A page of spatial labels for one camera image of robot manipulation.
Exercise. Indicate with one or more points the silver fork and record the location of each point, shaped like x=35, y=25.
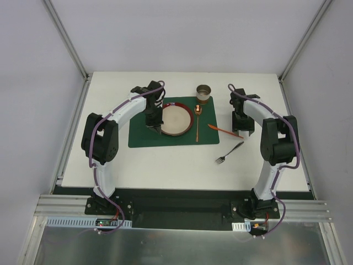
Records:
x=221, y=159

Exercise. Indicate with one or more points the aluminium frame post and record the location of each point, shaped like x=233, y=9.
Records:
x=58, y=24
x=320, y=13

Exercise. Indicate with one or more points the green placemat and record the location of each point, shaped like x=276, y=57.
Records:
x=140, y=136

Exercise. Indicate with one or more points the red rimmed beige plate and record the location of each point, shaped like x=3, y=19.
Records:
x=177, y=119

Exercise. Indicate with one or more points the white cable duct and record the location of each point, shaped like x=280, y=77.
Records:
x=241, y=226
x=98, y=223

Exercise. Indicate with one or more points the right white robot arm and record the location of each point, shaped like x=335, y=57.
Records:
x=279, y=148

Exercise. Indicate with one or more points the left white cable duct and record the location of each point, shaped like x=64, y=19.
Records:
x=98, y=223

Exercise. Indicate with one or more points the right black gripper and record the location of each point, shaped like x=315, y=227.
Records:
x=242, y=126

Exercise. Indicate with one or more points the left aluminium frame post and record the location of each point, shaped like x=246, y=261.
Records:
x=58, y=24

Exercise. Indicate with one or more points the right white cable duct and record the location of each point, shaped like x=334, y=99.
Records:
x=241, y=226

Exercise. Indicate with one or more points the steel cup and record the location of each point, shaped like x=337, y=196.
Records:
x=203, y=92

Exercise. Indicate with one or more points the right aluminium frame post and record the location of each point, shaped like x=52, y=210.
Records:
x=320, y=13

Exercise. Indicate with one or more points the orange knife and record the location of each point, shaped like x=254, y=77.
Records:
x=224, y=131

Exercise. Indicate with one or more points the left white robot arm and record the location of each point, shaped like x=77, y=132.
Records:
x=100, y=140

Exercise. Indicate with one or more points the aluminium front rail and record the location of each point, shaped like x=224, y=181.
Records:
x=74, y=206

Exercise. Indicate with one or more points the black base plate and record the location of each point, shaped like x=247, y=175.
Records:
x=214, y=210

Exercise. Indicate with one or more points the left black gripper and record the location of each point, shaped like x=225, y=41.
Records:
x=154, y=121

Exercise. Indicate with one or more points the copper spoon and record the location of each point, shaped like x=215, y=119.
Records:
x=197, y=111

